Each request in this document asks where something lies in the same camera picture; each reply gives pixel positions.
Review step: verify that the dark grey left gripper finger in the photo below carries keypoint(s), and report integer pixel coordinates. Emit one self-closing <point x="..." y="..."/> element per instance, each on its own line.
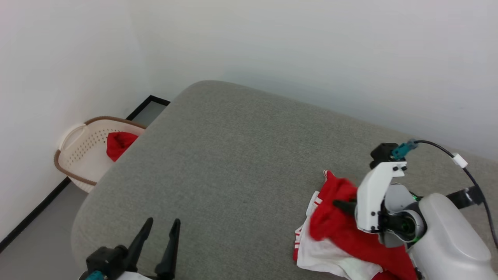
<point x="170" y="256"/>
<point x="141" y="243"/>

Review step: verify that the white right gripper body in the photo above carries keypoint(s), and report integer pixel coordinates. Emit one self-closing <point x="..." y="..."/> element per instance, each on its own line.
<point x="371" y="202"/>

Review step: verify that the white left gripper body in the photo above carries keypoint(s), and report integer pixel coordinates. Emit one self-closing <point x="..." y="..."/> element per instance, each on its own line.
<point x="132" y="277"/>

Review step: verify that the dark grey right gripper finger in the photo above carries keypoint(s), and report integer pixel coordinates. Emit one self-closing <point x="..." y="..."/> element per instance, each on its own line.
<point x="348" y="207"/>

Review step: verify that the red and white jersey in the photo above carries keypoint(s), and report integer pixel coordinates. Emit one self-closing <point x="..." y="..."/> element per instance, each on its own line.
<point x="338" y="233"/>

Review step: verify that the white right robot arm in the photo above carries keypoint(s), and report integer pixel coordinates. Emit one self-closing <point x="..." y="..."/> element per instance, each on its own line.
<point x="451" y="241"/>

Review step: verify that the red cloth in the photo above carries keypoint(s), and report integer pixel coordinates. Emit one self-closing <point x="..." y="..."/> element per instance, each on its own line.
<point x="118" y="144"/>

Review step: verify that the cream perforated laundry basket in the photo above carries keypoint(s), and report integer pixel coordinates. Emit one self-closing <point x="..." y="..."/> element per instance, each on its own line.
<point x="83" y="155"/>

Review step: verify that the black skirting board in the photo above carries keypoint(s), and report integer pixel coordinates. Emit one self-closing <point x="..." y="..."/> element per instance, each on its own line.
<point x="39" y="208"/>

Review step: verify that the grey fabric sofa cushion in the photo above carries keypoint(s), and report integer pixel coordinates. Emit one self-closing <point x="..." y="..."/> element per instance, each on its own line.
<point x="233" y="163"/>

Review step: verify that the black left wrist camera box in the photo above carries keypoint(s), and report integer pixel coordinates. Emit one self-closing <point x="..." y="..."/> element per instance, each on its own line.
<point x="103" y="258"/>

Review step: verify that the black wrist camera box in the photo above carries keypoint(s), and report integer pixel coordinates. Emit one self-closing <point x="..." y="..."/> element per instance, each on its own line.
<point x="103" y="258"/>
<point x="381" y="153"/>

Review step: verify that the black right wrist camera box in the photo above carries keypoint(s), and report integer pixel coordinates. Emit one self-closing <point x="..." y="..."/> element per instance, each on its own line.
<point x="381" y="153"/>

